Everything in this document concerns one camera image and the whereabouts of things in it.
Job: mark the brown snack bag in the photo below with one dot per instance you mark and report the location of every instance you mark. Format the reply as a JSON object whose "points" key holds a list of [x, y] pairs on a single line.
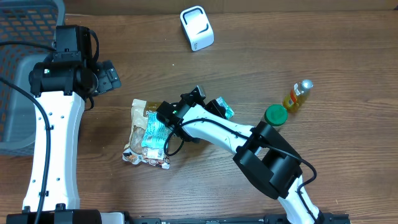
{"points": [[133, 151]]}

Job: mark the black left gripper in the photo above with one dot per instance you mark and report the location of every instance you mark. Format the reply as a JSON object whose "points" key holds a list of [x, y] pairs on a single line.
{"points": [[107, 76]]}

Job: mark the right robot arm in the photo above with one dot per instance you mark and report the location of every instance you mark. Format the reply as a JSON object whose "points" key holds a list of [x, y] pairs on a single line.
{"points": [[265, 158]]}

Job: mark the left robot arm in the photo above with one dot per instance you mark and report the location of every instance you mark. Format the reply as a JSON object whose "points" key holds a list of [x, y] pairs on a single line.
{"points": [[59, 89]]}

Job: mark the yellow dish soap bottle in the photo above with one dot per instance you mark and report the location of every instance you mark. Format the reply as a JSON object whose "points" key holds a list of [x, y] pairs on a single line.
{"points": [[297, 96]]}

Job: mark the white barcode scanner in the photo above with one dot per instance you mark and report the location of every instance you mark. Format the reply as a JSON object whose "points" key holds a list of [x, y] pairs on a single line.
{"points": [[197, 28]]}

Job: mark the green lidded jar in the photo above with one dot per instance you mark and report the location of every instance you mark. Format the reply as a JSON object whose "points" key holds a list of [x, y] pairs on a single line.
{"points": [[276, 115]]}

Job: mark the teal wafer packet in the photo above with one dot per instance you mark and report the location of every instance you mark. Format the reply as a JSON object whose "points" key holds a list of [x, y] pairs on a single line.
{"points": [[156, 132]]}

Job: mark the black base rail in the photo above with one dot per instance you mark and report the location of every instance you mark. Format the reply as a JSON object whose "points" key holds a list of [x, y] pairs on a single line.
{"points": [[329, 218]]}

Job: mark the teal tissue pack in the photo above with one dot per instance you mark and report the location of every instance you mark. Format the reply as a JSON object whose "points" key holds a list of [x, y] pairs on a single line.
{"points": [[229, 111]]}

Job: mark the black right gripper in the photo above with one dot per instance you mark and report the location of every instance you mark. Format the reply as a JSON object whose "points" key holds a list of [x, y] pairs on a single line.
{"points": [[214, 107]]}

